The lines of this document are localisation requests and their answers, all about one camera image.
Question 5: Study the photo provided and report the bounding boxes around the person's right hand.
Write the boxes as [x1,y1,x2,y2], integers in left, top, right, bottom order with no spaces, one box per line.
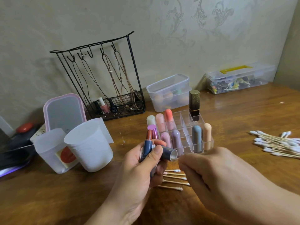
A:
[178,147,266,211]

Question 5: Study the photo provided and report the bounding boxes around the person's left hand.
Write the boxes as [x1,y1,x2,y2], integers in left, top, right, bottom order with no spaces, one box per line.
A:
[110,141,169,212]

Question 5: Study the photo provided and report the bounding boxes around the lipstick with blue base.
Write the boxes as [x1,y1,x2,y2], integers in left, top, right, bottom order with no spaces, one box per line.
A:
[141,129,154,162]

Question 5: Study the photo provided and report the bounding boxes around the blue lipstick cap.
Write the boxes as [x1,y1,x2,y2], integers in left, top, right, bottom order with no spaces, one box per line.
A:
[159,145,178,161]

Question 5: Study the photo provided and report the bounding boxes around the metallic purple lipstick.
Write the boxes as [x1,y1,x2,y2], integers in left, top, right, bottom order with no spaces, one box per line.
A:
[147,125,159,141]

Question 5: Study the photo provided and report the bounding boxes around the person's left forearm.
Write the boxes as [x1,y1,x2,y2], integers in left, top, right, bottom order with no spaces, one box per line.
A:
[85,197,141,225]

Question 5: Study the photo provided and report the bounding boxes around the person's right forearm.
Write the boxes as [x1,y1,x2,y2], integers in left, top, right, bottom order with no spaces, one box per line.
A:
[224,177,300,225]

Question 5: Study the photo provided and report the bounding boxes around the mauve pink lipstick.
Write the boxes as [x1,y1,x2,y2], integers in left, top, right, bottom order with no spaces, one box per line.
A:
[160,132,172,149]

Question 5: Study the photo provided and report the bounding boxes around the grey blue lipstick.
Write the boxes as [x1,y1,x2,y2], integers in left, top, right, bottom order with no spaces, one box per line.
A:
[192,125,203,153]

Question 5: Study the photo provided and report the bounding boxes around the lilac lipstick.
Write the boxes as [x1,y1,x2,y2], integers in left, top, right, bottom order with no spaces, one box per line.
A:
[172,129,184,155]

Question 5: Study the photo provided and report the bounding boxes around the clear acrylic lipstick organizer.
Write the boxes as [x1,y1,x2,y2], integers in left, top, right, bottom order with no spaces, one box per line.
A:
[146,110,215,158]

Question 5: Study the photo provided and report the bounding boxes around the peach lipstick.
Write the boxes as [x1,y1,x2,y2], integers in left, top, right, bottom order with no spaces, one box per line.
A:
[202,123,212,152]

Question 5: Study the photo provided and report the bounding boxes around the light pink lipstick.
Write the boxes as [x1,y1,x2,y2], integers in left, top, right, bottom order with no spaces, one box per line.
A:
[156,113,166,134]

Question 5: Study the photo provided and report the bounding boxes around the cream white lipstick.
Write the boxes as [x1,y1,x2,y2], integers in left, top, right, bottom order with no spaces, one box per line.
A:
[147,115,157,129]

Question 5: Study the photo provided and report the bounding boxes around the coral lipstick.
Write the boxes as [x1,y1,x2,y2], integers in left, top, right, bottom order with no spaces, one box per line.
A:
[164,109,175,130]

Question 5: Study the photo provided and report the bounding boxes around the dark jewelry pieces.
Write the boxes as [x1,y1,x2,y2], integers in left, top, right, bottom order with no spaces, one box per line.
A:
[126,102,145,114]

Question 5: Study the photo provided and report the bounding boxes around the black and gold lipstick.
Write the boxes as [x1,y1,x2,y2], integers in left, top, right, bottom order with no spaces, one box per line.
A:
[189,90,201,122]

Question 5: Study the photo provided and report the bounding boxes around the round translucent white cup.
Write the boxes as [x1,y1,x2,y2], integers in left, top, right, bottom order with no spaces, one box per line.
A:
[64,118,115,173]

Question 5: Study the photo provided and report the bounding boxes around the black nail polish bottle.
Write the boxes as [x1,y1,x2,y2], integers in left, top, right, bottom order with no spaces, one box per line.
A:
[107,98,118,113]

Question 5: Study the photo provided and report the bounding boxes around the clear plastic lidded box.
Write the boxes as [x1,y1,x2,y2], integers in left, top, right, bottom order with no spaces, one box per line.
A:
[146,73,192,113]

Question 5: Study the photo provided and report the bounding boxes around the pink nail polish bottle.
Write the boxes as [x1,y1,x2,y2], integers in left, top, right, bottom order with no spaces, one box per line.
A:
[98,97,111,115]

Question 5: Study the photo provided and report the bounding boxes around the red lip-shaped pad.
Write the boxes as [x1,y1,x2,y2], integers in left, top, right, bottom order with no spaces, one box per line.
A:
[57,146,78,166]

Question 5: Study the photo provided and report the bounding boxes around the pile of cotton swabs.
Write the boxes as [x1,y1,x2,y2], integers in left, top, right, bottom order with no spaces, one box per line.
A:
[249,130,300,160]

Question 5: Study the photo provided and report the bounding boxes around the heap of colourful hair clips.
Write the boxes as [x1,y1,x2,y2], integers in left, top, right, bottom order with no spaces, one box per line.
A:
[210,77,260,94]

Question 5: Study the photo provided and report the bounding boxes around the pink framed mirror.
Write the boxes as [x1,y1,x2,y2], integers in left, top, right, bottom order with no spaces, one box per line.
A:
[43,93,88,133]

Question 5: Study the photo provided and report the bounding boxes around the square translucent white container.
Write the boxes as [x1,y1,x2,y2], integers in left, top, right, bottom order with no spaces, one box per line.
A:
[30,128,80,174]

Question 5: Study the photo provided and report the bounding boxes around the white patterned card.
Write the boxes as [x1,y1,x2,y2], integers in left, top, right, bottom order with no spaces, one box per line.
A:
[30,124,47,141]

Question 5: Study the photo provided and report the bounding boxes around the black nail lamp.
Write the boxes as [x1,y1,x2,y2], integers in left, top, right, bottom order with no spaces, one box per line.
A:
[0,122,45,179]

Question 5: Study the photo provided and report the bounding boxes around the black wire jewelry rack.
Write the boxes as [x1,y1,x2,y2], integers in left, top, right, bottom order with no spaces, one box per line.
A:
[49,31,146,122]

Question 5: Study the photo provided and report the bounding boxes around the brown cord necklace with bead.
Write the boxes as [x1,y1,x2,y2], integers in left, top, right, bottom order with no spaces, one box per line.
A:
[100,48,125,104]

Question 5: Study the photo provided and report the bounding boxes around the black cord necklace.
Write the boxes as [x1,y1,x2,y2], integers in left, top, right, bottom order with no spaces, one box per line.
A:
[79,52,109,101]
[67,56,94,106]

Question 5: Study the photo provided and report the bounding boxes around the clear case with yellow handle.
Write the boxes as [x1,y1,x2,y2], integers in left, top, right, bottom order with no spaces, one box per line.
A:
[206,64,277,95]

